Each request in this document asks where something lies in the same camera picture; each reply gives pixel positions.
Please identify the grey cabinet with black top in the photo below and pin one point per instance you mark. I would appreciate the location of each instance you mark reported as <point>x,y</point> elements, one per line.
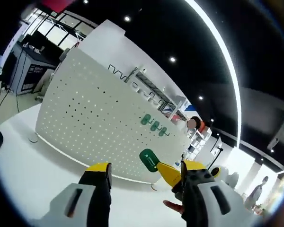
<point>30,73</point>

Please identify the curved ceiling light strip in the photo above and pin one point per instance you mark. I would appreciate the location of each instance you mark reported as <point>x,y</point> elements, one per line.
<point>237,113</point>

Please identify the white pegboard mounting plate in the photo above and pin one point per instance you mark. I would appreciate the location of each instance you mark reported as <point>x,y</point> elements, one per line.
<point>85,113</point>

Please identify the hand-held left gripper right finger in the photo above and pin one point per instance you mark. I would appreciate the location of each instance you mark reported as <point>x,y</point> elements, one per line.
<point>215,208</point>

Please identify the person's right hand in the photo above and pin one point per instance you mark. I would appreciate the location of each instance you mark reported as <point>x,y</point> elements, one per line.
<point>172,205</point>

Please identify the grey metal shelf rack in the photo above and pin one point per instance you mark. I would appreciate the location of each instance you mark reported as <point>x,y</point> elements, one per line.
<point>151,82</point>

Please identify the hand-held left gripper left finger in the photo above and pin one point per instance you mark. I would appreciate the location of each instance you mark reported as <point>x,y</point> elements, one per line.
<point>75,208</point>

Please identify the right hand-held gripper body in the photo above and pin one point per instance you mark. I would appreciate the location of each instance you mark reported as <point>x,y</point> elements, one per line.
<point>227,175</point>

